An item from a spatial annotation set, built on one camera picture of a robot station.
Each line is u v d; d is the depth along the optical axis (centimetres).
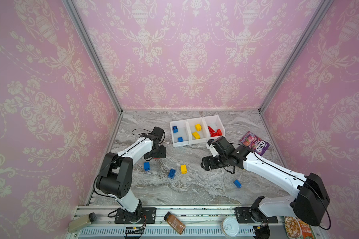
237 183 83
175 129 105
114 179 46
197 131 106
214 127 110
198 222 73
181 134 108
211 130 106
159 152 82
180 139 100
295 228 70
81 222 70
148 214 74
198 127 107
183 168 88
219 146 64
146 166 90
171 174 87
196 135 104
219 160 67
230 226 67
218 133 103
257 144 97
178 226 68
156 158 95
